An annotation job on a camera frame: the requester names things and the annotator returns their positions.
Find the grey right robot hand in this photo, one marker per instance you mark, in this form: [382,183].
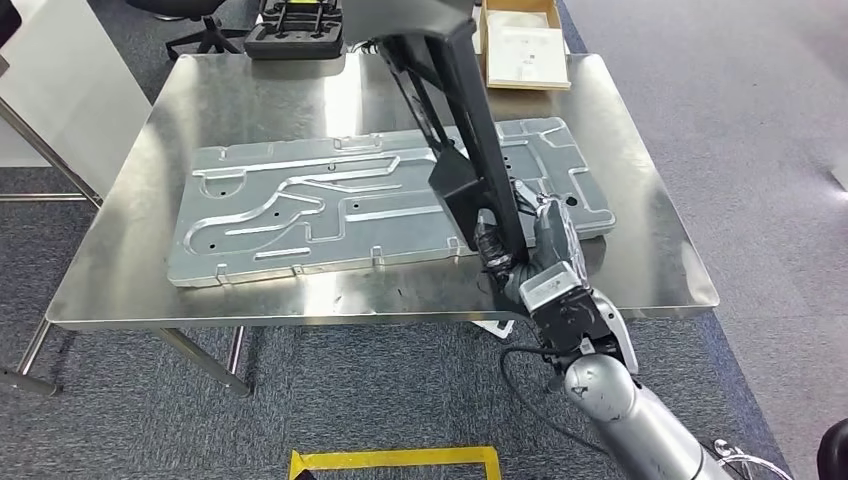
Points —
[553,238]

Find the black plastic panel part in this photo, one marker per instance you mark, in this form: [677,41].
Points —
[477,132]

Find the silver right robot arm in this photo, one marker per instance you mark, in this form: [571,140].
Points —
[636,424]

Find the stainless steel workbench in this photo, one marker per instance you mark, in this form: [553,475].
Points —
[232,93]

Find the cardboard box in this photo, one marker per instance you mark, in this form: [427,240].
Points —
[523,85]

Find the white paper sheet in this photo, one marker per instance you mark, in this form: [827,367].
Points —
[526,53]

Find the grooved aluminium plate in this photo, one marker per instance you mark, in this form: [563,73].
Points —
[298,218]

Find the yellow floor tape square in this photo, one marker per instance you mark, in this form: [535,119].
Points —
[397,457]

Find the black foam tray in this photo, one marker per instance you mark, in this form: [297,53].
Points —
[295,43]

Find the white panel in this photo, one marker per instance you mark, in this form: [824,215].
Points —
[66,99]

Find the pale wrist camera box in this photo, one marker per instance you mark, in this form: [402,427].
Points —
[553,288]

